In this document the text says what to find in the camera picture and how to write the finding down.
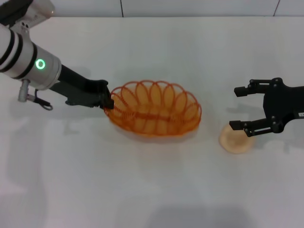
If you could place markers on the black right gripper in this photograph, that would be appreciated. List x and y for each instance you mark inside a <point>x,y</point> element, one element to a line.
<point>282,102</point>

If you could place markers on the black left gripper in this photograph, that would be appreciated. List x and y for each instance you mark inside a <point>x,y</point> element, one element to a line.
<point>78,90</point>

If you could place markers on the round beige bun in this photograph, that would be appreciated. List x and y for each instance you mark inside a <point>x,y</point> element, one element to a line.
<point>234,143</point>

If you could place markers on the orange woven plastic basket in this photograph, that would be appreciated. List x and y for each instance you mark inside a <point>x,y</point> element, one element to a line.
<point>152,117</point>

